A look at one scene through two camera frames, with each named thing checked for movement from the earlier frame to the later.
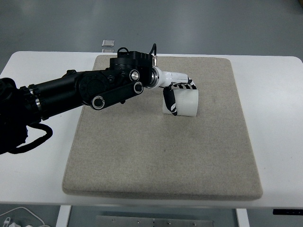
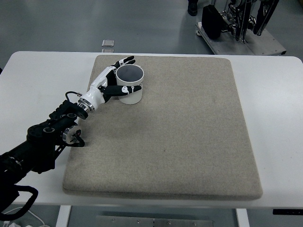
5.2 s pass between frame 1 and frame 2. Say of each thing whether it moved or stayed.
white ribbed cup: moved
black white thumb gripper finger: moved
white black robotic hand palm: moved
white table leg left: stayed
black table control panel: stayed
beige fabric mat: stayed
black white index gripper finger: moved
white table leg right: stayed
